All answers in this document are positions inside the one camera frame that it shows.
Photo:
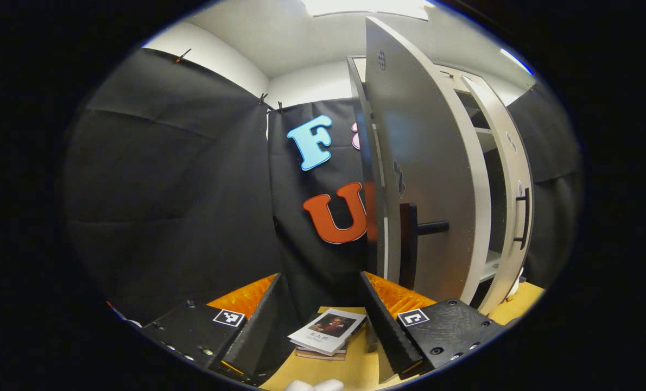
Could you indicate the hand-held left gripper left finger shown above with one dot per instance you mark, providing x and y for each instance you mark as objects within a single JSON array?
[{"x": 258, "y": 326}]

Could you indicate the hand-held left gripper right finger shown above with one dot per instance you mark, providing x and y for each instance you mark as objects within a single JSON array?
[{"x": 388, "y": 326}]

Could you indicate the white wooden cabinet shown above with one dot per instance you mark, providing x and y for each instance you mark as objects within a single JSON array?
[{"x": 374, "y": 163}]

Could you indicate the white cabinet door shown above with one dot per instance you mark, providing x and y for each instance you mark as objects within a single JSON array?
[
  {"x": 510, "y": 163},
  {"x": 431, "y": 146}
]

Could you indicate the white book with portrait cover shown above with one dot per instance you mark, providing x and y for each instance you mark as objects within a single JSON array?
[{"x": 328, "y": 331}]

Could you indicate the brown book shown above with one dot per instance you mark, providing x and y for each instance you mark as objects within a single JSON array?
[{"x": 317, "y": 355}]

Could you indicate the black backdrop cloth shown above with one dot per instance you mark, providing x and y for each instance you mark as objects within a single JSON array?
[{"x": 176, "y": 190}]

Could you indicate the ceiling light panel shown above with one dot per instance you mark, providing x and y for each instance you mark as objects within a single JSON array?
[{"x": 366, "y": 6}]

